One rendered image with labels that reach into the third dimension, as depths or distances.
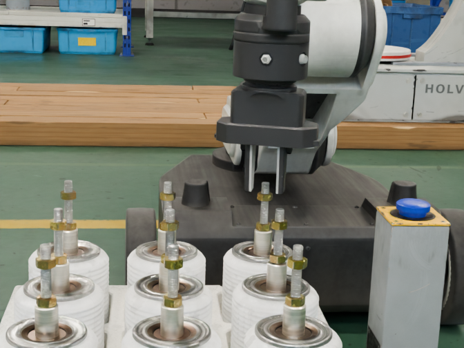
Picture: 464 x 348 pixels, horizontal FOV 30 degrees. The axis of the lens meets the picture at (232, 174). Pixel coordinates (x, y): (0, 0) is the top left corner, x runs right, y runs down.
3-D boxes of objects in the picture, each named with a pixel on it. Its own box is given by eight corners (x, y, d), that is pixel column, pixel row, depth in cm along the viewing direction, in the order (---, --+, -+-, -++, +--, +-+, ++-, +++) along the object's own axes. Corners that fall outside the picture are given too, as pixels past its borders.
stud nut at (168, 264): (175, 262, 83) (175, 253, 83) (186, 266, 81) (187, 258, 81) (159, 266, 81) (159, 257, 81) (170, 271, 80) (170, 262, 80)
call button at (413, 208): (391, 213, 105) (392, 197, 104) (423, 213, 105) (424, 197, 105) (400, 223, 101) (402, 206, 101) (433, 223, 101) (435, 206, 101)
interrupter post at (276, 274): (289, 293, 95) (291, 265, 94) (268, 295, 94) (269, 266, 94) (282, 286, 97) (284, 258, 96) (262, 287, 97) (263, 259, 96)
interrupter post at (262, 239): (275, 255, 107) (277, 230, 106) (262, 259, 105) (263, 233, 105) (262, 250, 109) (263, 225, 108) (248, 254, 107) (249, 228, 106)
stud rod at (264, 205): (259, 239, 107) (262, 181, 106) (267, 241, 107) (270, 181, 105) (257, 242, 106) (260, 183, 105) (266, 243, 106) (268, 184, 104)
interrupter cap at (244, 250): (305, 257, 107) (305, 252, 107) (261, 270, 102) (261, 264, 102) (263, 242, 112) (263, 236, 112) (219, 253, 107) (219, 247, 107)
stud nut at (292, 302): (308, 305, 83) (308, 297, 83) (294, 308, 82) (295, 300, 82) (295, 298, 85) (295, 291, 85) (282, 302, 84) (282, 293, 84)
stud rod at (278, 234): (282, 274, 95) (286, 208, 94) (278, 277, 95) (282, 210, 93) (275, 272, 96) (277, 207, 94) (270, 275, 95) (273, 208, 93)
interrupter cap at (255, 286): (320, 301, 93) (320, 295, 93) (252, 306, 91) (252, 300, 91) (297, 276, 100) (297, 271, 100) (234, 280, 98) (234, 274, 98)
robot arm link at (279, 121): (322, 137, 107) (328, 40, 104) (315, 154, 98) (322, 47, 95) (221, 130, 109) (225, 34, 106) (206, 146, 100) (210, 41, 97)
